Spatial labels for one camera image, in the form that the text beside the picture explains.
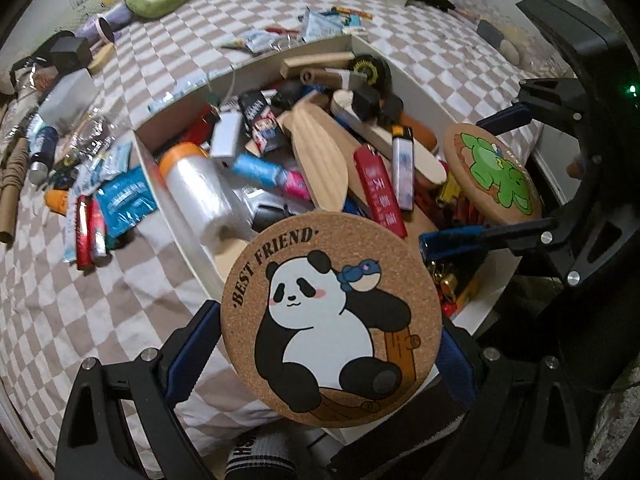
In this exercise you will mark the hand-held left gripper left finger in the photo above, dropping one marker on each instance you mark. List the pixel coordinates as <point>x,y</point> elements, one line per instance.
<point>192,355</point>

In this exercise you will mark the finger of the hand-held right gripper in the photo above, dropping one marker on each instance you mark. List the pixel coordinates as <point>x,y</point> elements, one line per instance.
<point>450,244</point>
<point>500,120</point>

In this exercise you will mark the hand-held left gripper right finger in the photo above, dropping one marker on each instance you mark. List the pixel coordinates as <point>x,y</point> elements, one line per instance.
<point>457,365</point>

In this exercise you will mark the green dinosaur cork coaster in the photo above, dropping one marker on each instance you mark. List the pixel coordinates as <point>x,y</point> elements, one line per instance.
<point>492,175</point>

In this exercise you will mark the white cardboard box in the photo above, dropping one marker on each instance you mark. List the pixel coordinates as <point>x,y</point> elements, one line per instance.
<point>185,260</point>

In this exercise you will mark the panda print cork coaster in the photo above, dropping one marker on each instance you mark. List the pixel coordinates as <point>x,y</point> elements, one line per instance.
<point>332,320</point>

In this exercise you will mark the white blue medicine sachet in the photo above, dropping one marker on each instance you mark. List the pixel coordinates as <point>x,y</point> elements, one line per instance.
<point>322,25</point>

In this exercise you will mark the clear plastic bag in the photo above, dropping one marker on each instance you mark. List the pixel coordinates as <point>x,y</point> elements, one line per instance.
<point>92,135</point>

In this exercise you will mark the gold metal lighter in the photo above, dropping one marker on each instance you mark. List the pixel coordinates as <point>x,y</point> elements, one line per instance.
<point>445,280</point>

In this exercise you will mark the checkered bed sheet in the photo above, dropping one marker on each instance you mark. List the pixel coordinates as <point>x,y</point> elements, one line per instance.
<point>125,320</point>

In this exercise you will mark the beige plush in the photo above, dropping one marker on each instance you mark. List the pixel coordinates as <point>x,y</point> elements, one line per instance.
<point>517,45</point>

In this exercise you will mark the brown cylinder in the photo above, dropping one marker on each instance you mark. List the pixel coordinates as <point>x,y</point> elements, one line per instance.
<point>422,130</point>

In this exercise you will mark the dark grey block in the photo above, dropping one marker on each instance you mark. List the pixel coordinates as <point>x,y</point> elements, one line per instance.
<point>492,32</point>

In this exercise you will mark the red lighter with white print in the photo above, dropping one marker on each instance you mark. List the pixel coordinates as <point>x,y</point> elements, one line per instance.
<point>380,190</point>

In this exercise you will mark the cream wooden spatula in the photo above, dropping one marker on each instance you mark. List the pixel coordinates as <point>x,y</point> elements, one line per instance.
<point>390,142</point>

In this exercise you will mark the black white striped sock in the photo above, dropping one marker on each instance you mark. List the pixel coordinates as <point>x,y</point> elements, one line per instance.
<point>250,452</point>

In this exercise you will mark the small black block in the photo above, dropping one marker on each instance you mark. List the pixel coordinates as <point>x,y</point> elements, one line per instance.
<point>365,102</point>

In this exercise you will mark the black tape roll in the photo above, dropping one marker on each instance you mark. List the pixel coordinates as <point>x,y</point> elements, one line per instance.
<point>369,67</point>

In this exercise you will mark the small white box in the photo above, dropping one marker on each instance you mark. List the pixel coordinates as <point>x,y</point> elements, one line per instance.
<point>350,79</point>

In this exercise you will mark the red stick sachet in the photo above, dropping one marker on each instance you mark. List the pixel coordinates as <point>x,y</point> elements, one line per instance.
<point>82,235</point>
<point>99,230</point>

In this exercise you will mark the oval wooden board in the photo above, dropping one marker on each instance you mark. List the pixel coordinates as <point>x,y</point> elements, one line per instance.
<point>317,160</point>

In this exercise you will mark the blue sachet packet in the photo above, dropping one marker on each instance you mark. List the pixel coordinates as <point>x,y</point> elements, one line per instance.
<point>125,202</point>

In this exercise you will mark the beige fluffy rug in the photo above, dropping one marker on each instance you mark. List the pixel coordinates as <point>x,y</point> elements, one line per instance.
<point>615,435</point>

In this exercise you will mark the white green stick sachet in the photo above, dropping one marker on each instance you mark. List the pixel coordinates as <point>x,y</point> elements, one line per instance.
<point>70,232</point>

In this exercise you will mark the brown cardboard tube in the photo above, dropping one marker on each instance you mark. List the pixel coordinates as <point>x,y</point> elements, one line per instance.
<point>322,77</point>

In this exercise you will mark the yellow red stick packet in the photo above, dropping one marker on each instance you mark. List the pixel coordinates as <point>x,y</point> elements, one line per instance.
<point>352,11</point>

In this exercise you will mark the blue pink packet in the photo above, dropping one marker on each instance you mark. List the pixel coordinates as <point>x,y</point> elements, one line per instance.
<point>272,175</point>

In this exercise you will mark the long wooden block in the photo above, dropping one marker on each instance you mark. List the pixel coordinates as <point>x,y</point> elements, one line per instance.
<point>315,62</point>

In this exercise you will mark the light blue sachet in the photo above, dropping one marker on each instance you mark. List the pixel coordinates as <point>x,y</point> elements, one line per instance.
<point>257,40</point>
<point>112,160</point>

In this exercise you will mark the black cigarette pack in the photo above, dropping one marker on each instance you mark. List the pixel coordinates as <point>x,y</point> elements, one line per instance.
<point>257,120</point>

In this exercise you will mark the twine wrapped cardboard tube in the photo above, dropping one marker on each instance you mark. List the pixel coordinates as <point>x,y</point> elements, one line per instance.
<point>12,185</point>

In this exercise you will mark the dark blue spray can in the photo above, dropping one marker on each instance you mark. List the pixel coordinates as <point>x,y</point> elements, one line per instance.
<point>41,152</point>

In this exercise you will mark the frosted plastic case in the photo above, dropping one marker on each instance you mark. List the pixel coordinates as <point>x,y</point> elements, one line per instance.
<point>67,97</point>

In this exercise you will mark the small pale wooden block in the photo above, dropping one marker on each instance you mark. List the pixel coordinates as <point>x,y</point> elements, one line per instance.
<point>102,57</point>

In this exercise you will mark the clear bag with brown contents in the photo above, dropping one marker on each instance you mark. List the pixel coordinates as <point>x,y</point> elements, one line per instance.
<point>27,80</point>

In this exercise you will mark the black cube box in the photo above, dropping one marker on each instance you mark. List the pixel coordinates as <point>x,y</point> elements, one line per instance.
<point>67,50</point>

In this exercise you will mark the purple cup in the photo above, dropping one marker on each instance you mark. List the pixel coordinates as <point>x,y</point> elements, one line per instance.
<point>107,22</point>

